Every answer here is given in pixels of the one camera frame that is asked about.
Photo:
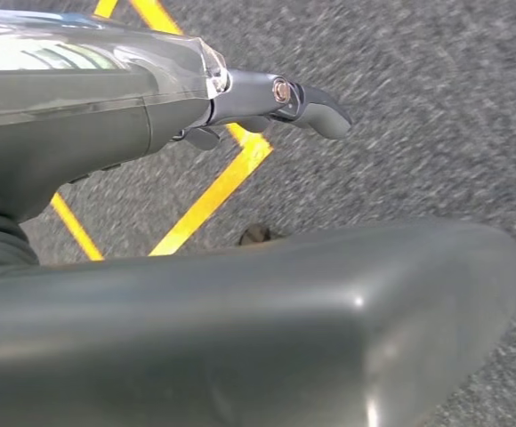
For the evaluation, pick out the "dark round caster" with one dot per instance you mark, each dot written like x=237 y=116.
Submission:
x=254 y=236

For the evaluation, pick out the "yellow floor tape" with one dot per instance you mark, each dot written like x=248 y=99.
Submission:
x=213 y=194
x=105 y=7

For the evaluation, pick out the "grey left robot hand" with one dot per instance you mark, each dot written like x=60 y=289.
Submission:
x=240 y=330

